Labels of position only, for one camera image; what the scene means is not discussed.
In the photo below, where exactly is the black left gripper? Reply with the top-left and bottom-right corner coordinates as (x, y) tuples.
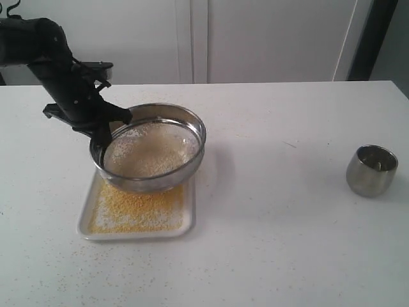
(28, 60), (132, 154)

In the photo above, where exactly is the round steel mesh sieve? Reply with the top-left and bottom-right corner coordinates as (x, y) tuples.
(89, 104), (206, 193)

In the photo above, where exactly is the stainless steel cup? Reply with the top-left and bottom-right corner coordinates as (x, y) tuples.
(346, 145), (398, 198)

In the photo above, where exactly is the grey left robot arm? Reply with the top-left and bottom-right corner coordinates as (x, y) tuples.
(1, 17), (132, 147)

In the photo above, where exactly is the yellow and white grain mix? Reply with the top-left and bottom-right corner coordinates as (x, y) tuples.
(104, 123), (199, 178)

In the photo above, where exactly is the yellow millet in tray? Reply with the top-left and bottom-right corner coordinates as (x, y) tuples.
(88, 184), (184, 233)

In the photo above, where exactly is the white square tray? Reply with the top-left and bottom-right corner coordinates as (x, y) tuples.
(77, 173), (196, 241)

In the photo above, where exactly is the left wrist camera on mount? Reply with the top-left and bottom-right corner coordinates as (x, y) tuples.
(72, 59), (114, 90)

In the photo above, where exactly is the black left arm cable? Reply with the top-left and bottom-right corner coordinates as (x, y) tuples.
(0, 0), (22, 19)

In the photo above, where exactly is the dark door frame post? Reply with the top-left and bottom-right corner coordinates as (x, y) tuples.
(347, 0), (399, 81)

